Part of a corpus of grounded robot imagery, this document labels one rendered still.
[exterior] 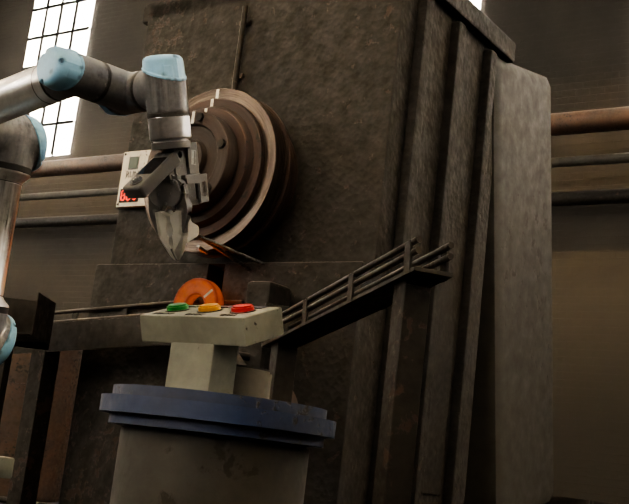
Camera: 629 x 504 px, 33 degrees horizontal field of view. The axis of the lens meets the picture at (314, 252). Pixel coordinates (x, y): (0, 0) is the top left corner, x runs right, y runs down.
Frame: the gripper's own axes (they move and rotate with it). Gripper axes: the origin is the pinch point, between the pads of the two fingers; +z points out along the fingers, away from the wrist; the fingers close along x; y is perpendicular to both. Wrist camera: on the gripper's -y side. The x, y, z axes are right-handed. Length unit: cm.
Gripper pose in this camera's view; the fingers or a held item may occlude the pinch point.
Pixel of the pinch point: (173, 253)
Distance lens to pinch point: 192.1
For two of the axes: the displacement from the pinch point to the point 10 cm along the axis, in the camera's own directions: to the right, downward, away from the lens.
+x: -8.4, 0.2, 5.5
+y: 5.4, -1.2, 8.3
